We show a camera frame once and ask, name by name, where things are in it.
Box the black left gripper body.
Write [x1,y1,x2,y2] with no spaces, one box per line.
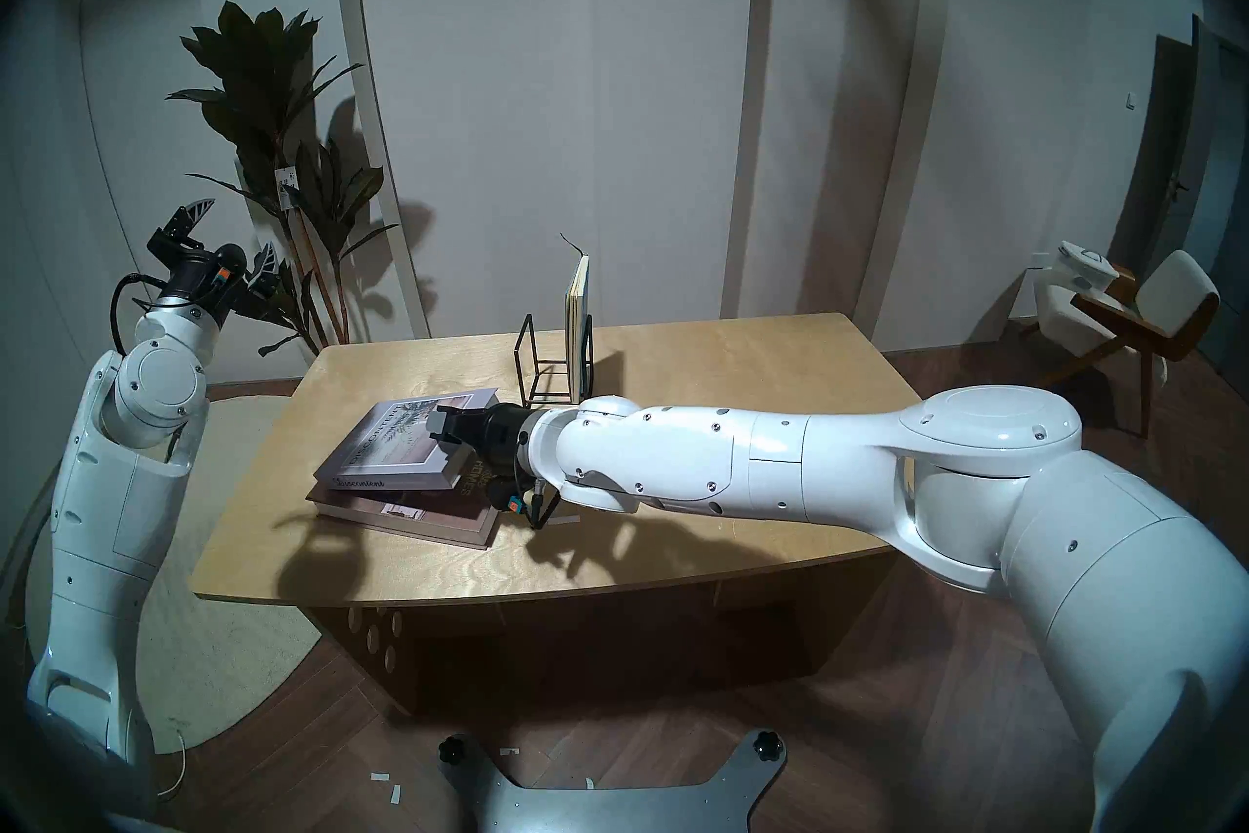
[146,224,286,326]

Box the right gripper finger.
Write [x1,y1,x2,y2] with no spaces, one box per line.
[426,404,473,449]

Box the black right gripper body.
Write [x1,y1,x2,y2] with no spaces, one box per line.
[451,402,549,518]

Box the grey Discontent book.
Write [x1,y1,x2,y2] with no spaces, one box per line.
[314,389,501,492]

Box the large brown Homes book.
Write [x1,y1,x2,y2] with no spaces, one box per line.
[305,455,504,551]

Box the thin yellow book with ribbon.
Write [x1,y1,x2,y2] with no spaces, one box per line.
[559,233,592,401]

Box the tall green potted plant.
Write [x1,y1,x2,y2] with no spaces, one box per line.
[166,1,401,359]

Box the round beige rug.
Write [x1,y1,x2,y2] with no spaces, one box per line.
[24,395,323,756]

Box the white object on armchair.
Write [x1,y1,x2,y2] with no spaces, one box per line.
[1059,241,1120,295]

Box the white wooden armchair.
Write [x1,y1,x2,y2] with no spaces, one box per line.
[1020,250,1221,437]

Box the dark door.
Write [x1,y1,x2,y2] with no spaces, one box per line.
[1112,14,1249,403]

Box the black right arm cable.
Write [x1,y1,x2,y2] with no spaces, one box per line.
[507,475,565,531]

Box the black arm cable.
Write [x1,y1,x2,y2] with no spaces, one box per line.
[110,273,169,354]
[507,475,565,531]

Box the black wire book rack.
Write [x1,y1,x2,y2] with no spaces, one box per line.
[514,314,597,409]

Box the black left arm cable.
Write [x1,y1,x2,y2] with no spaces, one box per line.
[110,273,169,354]

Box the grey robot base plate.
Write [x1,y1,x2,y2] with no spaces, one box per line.
[436,729,789,833]

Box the white floor cable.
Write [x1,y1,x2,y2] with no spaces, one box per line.
[156,731,188,801]

